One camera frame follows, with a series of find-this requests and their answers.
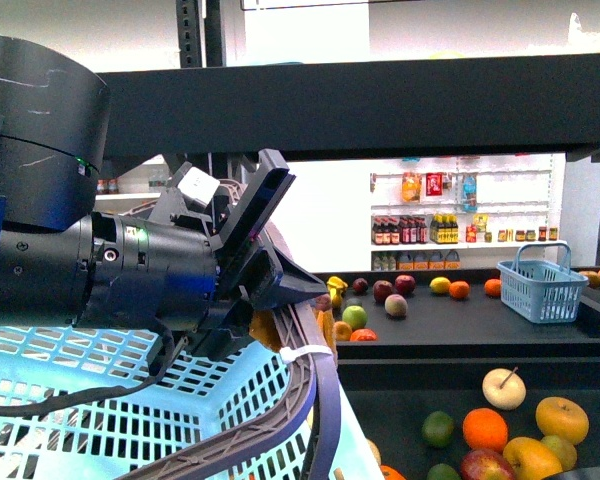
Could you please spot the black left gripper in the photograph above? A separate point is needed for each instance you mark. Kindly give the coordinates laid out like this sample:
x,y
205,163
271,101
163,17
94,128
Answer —
x,y
215,262

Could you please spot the grey basket handle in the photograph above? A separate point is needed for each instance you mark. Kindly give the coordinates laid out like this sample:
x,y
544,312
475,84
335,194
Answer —
x,y
313,385

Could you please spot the light blue basket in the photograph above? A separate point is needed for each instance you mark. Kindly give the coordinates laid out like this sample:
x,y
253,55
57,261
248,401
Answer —
x,y
196,400

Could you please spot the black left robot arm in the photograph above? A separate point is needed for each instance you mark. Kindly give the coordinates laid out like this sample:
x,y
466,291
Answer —
x,y
61,261

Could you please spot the green apple rear shelf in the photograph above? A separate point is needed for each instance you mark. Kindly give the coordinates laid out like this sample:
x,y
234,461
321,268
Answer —
x,y
355,316

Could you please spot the peach rear shelf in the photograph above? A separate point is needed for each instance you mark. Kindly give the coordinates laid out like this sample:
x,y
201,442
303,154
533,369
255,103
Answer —
x,y
396,306

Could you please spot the black rear fruit shelf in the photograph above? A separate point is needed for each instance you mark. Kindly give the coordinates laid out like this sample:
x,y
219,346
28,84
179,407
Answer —
x,y
439,327

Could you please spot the yellow lemon rear shelf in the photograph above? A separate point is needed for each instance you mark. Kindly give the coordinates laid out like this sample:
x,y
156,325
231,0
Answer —
x,y
440,285

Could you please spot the orange rear shelf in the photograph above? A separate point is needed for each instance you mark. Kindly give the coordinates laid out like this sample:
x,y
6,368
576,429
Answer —
x,y
459,290

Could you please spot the yellow banana bunch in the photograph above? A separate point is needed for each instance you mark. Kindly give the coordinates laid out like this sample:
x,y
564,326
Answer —
x,y
337,288

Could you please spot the dark red apple rear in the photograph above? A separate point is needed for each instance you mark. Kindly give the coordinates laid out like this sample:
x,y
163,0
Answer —
x,y
405,285

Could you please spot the white pear front left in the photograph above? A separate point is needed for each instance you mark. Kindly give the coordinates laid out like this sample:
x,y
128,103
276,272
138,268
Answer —
x,y
375,452

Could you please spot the green lime upper middle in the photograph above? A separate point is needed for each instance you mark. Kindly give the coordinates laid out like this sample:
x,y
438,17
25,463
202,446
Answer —
x,y
437,429

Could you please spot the green lime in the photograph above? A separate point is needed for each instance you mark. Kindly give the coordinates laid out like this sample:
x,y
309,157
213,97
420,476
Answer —
x,y
442,471
437,429

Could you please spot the large orange with knob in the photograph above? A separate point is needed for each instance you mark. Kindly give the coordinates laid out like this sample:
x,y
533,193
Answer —
x,y
389,473

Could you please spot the green lime lower middle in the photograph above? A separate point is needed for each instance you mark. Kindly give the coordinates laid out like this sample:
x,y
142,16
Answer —
x,y
442,471

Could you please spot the white pear with stem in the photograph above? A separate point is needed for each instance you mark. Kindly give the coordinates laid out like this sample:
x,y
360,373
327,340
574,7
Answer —
x,y
504,388

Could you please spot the small orange tangerine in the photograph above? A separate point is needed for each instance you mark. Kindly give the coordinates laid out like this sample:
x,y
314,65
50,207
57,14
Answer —
x,y
484,428

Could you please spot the small blue shopping basket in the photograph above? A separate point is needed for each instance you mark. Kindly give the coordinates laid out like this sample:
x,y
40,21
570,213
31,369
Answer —
x,y
541,291

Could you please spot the red yellow apple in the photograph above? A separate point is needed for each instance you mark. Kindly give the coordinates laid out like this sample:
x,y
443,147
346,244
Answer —
x,y
486,466

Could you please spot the yellow orange apple rear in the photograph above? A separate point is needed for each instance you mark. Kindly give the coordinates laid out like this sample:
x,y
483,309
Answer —
x,y
562,417

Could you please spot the yellow orange apple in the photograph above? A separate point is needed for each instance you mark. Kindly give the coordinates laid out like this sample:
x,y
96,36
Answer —
x,y
562,417
530,459

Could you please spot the yellow orange apple centre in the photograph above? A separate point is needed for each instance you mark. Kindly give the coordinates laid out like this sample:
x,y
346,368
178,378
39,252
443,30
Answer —
x,y
530,459

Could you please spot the white wall shelf with bottles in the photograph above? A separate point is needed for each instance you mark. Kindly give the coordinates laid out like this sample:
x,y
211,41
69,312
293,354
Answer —
x,y
462,211

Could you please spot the black perforated shelf post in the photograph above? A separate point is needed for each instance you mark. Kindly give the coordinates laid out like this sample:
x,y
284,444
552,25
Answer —
x,y
199,33

